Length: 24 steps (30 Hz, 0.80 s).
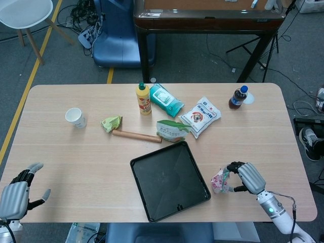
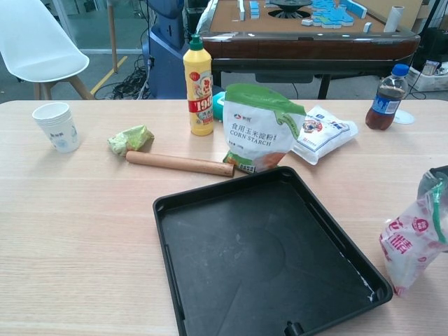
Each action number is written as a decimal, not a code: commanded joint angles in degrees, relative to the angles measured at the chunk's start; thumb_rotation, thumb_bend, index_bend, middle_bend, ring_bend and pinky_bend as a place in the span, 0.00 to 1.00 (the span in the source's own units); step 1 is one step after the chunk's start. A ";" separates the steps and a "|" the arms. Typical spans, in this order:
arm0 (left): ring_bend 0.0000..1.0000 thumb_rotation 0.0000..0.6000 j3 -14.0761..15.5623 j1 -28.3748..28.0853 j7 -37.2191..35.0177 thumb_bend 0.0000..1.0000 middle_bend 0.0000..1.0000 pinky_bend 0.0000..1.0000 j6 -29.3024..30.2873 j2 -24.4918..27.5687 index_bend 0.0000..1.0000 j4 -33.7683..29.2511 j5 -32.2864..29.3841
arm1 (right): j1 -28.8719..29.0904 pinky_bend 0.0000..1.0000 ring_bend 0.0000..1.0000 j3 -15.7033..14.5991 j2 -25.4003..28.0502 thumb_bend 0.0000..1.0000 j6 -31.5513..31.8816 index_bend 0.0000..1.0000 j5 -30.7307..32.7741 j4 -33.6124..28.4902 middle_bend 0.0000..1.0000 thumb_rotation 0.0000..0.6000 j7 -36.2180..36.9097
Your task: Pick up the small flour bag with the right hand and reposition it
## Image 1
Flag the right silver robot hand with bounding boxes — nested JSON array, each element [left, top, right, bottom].
[[226, 161, 267, 195]]

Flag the white chair wooden legs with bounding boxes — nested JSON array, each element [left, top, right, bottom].
[[0, 0, 76, 65]]

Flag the blue chair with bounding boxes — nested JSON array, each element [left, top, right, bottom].
[[91, 0, 156, 69]]

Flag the teal wet wipes pack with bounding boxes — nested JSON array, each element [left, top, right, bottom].
[[149, 83, 185, 118]]

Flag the black square tray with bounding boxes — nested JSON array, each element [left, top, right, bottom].
[[130, 141, 212, 223]]

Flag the wooden rolling pin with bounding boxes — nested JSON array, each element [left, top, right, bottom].
[[112, 129, 163, 144]]

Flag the yellow bottle green cap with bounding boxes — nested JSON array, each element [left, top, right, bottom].
[[136, 82, 152, 116]]

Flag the white box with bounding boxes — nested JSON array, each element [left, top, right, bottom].
[[212, 222, 261, 243]]

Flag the small pink snack packet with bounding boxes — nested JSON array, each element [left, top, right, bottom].
[[210, 166, 238, 194]]

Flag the black floor box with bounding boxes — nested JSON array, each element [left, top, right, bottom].
[[293, 117, 324, 139]]

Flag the brown mahjong table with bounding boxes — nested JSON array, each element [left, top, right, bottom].
[[133, 0, 286, 84]]

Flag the white bag red blue print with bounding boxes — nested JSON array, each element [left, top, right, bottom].
[[178, 96, 222, 139]]

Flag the white paper cup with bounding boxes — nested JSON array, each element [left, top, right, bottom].
[[65, 107, 88, 129]]

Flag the crumpled green wrapper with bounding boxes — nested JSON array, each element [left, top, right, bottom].
[[100, 115, 124, 134]]

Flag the white power strip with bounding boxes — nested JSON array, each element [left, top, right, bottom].
[[77, 25, 102, 49]]

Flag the red white floor item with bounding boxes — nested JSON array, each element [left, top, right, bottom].
[[315, 87, 324, 112]]

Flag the green white corn starch bag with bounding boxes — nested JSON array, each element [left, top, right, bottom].
[[156, 119, 192, 142]]

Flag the dark tea bottle blue cap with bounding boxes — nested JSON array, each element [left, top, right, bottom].
[[228, 85, 249, 110]]

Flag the black white sneaker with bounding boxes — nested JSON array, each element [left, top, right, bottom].
[[299, 127, 322, 161]]

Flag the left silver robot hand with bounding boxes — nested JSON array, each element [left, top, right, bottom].
[[0, 162, 51, 220]]

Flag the printed clear plastic bag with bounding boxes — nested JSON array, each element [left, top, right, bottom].
[[66, 222, 101, 243]]

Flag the black tripod stand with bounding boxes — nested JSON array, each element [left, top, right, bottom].
[[226, 0, 297, 83]]

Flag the black cable tangle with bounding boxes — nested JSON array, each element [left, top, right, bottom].
[[57, 0, 104, 33]]

